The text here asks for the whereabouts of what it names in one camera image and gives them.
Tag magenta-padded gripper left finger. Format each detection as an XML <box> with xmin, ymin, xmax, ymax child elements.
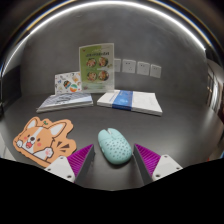
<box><xmin>44</xmin><ymin>143</ymin><xmax>96</xmax><ymax>184</ymax></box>

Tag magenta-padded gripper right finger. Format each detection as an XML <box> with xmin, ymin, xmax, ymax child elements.
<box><xmin>133</xmin><ymin>143</ymin><xmax>184</xmax><ymax>186</ymax></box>

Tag mint green computer mouse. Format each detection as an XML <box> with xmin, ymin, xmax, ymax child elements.
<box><xmin>97</xmin><ymin>127</ymin><xmax>133</xmax><ymax>166</ymax></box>

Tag orange corgi-shaped mouse pad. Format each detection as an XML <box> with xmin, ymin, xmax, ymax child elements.
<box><xmin>12</xmin><ymin>116</ymin><xmax>78</xmax><ymax>169</ymax></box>

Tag grey striped book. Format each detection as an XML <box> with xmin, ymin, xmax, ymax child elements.
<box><xmin>35</xmin><ymin>91</ymin><xmax>95</xmax><ymax>114</ymax></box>

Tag white book with blue band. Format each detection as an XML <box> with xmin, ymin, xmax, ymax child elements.
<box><xmin>96</xmin><ymin>89</ymin><xmax>164</xmax><ymax>117</ymax></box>

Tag white ceiling light strip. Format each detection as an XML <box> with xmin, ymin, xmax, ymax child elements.
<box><xmin>0</xmin><ymin>0</ymin><xmax>208</xmax><ymax>79</ymax></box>

